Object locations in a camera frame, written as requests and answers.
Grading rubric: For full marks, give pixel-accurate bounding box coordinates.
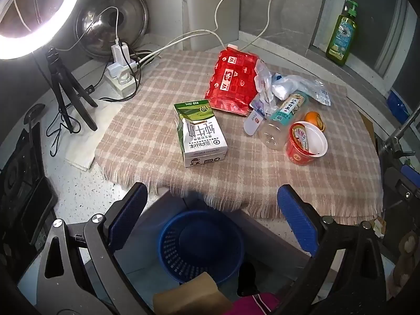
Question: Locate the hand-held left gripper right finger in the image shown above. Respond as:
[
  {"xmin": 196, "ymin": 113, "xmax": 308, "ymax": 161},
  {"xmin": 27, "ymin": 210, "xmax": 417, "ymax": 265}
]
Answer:
[{"xmin": 277, "ymin": 185, "xmax": 388, "ymax": 315}]

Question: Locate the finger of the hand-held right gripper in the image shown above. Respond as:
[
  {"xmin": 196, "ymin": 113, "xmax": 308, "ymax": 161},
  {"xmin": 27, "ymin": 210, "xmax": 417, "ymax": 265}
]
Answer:
[{"xmin": 384, "ymin": 164, "xmax": 420, "ymax": 211}]

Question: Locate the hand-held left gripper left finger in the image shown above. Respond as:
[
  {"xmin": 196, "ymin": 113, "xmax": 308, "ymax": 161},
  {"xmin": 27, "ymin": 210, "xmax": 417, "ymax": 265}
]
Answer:
[{"xmin": 34, "ymin": 182, "xmax": 149, "ymax": 315}]

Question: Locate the red cup with white rim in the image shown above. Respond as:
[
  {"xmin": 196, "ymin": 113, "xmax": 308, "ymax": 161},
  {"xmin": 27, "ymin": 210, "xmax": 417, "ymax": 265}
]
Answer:
[{"xmin": 285, "ymin": 121, "xmax": 329, "ymax": 166}]

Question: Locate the blue plastic basket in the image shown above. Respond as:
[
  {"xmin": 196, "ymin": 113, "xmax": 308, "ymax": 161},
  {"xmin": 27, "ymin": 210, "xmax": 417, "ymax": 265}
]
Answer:
[{"xmin": 158, "ymin": 209, "xmax": 245, "ymax": 285}]

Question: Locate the clear plastic bottle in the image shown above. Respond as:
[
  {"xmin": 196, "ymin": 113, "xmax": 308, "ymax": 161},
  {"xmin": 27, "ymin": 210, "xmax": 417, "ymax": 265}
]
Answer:
[{"xmin": 259, "ymin": 91, "xmax": 311, "ymax": 151}]

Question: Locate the orange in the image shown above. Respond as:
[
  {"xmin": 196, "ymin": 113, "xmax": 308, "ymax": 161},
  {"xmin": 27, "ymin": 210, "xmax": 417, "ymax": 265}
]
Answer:
[{"xmin": 303, "ymin": 112, "xmax": 326, "ymax": 133}]

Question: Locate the white blue small packet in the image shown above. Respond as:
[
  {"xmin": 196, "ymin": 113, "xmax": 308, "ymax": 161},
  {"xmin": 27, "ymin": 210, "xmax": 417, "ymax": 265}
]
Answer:
[{"xmin": 243, "ymin": 107, "xmax": 267, "ymax": 137}]

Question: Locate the green white milk carton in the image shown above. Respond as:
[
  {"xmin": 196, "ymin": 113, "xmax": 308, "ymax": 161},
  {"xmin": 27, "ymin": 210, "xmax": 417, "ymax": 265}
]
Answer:
[{"xmin": 173, "ymin": 100, "xmax": 228, "ymax": 168}]

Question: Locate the clear bag with blue label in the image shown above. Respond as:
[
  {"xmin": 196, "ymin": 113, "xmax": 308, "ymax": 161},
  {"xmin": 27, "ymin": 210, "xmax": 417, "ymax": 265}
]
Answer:
[{"xmin": 271, "ymin": 74, "xmax": 332, "ymax": 106}]

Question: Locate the clear wrapper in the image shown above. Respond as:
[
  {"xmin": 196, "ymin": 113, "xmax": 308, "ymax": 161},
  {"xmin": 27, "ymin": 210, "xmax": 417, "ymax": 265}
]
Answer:
[{"xmin": 253, "ymin": 60, "xmax": 280, "ymax": 113}]

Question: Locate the red snack bag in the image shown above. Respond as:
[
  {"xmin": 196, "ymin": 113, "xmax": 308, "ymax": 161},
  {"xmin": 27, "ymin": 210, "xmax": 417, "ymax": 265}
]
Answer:
[{"xmin": 204, "ymin": 44, "xmax": 263, "ymax": 117}]

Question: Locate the metal stand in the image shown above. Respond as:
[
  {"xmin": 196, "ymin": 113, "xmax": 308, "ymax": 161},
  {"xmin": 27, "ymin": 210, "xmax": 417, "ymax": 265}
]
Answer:
[{"xmin": 377, "ymin": 105, "xmax": 420, "ymax": 162}]

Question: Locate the blue plastic item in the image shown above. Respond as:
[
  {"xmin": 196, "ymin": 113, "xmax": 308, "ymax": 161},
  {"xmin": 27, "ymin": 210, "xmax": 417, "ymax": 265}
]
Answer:
[{"xmin": 387, "ymin": 90, "xmax": 411, "ymax": 123}]

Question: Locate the black shoe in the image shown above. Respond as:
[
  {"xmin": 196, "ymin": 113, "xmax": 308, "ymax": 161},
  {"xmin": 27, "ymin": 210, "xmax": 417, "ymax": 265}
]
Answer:
[{"xmin": 237, "ymin": 262, "xmax": 260, "ymax": 297}]

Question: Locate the white towel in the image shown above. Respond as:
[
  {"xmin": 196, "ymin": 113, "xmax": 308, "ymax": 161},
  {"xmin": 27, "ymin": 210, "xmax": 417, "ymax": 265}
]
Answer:
[{"xmin": 64, "ymin": 98, "xmax": 122, "ymax": 172}]

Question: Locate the pink jacket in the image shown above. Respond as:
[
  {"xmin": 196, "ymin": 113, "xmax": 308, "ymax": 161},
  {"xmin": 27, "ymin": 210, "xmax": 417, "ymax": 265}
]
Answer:
[{"xmin": 223, "ymin": 293, "xmax": 281, "ymax": 315}]

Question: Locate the plaid fringed cloth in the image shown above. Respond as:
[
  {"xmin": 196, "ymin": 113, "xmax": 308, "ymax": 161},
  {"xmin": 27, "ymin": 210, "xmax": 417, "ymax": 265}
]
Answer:
[{"xmin": 94, "ymin": 50, "xmax": 384, "ymax": 220}]

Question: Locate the brown cardboard piece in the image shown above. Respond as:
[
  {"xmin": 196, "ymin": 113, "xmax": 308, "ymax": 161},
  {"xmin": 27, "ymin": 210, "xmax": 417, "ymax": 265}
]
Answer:
[{"xmin": 153, "ymin": 272, "xmax": 235, "ymax": 315}]

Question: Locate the white power strip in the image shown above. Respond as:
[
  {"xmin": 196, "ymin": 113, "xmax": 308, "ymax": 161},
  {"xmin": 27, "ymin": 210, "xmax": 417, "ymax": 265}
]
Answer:
[{"xmin": 105, "ymin": 62, "xmax": 140, "ymax": 99}]

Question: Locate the white plug adapter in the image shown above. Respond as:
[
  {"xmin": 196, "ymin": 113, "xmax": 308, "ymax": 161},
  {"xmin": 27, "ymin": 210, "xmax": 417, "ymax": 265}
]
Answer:
[{"xmin": 107, "ymin": 63, "xmax": 132, "ymax": 79}]

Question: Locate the black tripod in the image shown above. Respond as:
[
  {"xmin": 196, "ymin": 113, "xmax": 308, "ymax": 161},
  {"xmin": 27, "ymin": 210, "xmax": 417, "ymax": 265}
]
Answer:
[{"xmin": 33, "ymin": 48, "xmax": 99, "ymax": 133}]

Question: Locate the green soap pump bottle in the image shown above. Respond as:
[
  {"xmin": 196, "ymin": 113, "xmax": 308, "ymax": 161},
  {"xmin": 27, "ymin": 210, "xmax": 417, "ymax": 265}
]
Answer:
[{"xmin": 325, "ymin": 0, "xmax": 359, "ymax": 67}]

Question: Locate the white charger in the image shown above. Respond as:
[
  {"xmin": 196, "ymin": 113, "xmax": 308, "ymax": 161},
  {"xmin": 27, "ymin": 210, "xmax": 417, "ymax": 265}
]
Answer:
[{"xmin": 111, "ymin": 41, "xmax": 130, "ymax": 69}]

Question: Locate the steel pot lid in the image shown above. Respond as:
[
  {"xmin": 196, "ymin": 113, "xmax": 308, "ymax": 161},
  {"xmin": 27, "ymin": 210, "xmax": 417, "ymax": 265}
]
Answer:
[{"xmin": 74, "ymin": 0, "xmax": 150, "ymax": 60}]

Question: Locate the black cable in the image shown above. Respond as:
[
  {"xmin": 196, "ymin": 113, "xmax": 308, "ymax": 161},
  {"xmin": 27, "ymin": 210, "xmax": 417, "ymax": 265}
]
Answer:
[{"xmin": 46, "ymin": 85, "xmax": 114, "ymax": 156}]

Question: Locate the thick white cable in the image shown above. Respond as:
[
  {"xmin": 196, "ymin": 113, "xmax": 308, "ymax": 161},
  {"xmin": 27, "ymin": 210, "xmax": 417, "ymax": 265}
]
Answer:
[{"xmin": 133, "ymin": 0, "xmax": 237, "ymax": 68}]

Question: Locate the white ring light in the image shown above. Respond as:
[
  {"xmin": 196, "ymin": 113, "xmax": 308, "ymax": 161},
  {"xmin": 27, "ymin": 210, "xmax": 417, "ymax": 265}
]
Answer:
[{"xmin": 0, "ymin": 0, "xmax": 84, "ymax": 60}]

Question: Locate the thin white cable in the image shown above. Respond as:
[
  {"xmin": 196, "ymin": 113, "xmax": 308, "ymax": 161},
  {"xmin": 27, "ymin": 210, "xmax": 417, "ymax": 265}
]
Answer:
[{"xmin": 226, "ymin": 0, "xmax": 277, "ymax": 49}]

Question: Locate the white charger cable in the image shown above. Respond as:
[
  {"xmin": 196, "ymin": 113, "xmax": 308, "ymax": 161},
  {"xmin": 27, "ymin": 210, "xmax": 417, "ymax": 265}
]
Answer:
[{"xmin": 88, "ymin": 6, "xmax": 120, "ymax": 45}]

